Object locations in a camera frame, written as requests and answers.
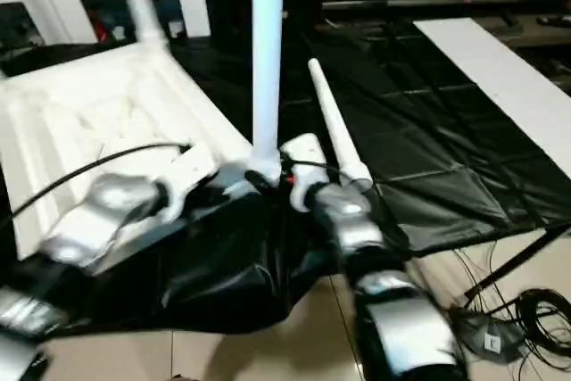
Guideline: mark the white plastic table top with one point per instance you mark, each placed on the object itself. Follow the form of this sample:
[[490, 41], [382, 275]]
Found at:
[[89, 113]]

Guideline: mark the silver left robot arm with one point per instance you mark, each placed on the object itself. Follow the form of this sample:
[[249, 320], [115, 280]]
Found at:
[[98, 211]]

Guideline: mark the black mat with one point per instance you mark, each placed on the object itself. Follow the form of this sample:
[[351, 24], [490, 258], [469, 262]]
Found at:
[[428, 149]]

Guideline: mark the white flat board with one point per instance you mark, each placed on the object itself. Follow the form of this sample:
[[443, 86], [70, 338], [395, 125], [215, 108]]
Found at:
[[500, 78]]

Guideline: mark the black stand leg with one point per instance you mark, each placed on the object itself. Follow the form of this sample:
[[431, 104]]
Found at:
[[517, 260]]

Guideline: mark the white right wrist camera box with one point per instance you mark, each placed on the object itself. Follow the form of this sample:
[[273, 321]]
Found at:
[[303, 153]]

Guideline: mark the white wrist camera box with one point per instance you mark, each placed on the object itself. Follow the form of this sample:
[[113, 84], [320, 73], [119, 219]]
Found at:
[[303, 153], [189, 176]]

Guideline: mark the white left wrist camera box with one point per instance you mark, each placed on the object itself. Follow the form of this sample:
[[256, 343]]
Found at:
[[189, 176]]

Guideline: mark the black metal rail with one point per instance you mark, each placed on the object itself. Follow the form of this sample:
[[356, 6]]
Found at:
[[428, 3]]

